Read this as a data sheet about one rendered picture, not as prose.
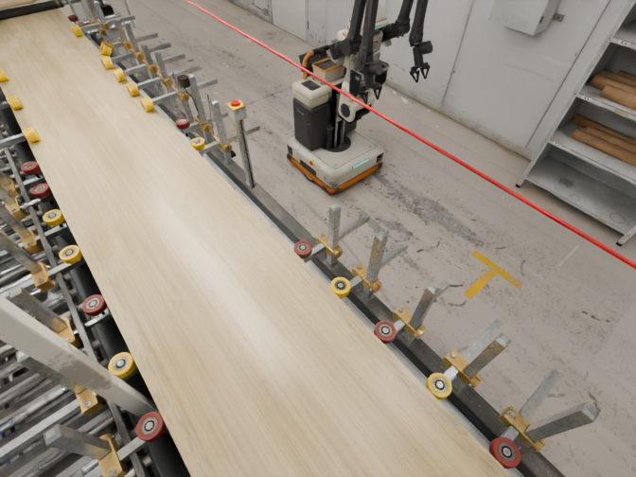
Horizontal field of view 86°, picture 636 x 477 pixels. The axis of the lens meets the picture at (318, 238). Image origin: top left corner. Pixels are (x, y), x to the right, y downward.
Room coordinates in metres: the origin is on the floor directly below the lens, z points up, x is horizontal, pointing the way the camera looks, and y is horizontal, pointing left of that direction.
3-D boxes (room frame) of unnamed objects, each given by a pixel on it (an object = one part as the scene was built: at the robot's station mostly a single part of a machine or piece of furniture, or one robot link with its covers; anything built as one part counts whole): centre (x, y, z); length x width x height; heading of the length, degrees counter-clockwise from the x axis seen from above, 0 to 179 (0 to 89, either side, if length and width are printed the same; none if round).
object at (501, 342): (0.41, -0.55, 0.90); 0.04 x 0.04 x 0.48; 40
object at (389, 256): (0.86, -0.25, 0.83); 0.43 x 0.03 x 0.04; 130
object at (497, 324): (0.47, -0.57, 0.82); 0.43 x 0.03 x 0.04; 130
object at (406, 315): (0.62, -0.38, 0.81); 0.14 x 0.06 x 0.05; 40
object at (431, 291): (0.60, -0.39, 0.88); 0.04 x 0.04 x 0.48; 40
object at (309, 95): (2.64, -0.08, 0.59); 0.55 x 0.34 x 0.83; 130
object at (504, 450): (0.15, -0.58, 0.85); 0.08 x 0.08 x 0.11
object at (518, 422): (0.23, -0.70, 0.80); 0.14 x 0.06 x 0.05; 40
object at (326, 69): (2.66, -0.07, 0.87); 0.23 x 0.15 x 0.11; 130
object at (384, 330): (0.54, -0.25, 0.85); 0.08 x 0.08 x 0.11
